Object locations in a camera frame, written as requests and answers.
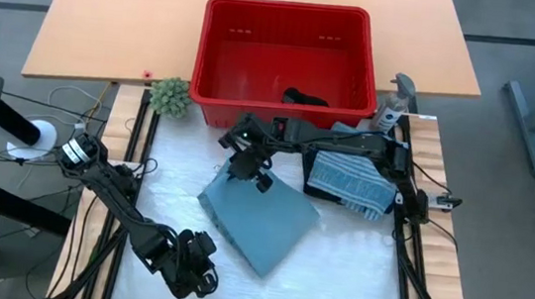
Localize striped light blue shirt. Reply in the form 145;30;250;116
302;119;404;226

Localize potted green artificial plant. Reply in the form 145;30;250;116
146;73;196;123

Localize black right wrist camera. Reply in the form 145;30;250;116
252;170;276;195

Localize red plastic laundry bin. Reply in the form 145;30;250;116
184;0;388;146

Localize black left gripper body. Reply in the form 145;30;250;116
152;226;225;299

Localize black printed garment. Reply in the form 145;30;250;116
280;85;332;109

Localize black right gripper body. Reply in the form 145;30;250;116
214;110;282;186

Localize plain light blue garment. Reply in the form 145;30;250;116
189;154;327;285

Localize dark denim jeans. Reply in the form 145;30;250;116
297;147;351;204

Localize black desk beam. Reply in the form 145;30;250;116
0;101;84;239

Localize light wooden desk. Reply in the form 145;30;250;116
20;0;492;126

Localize white round floor plate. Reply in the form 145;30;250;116
4;116;60;164

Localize clear spray bottle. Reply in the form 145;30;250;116
368;69;420;138

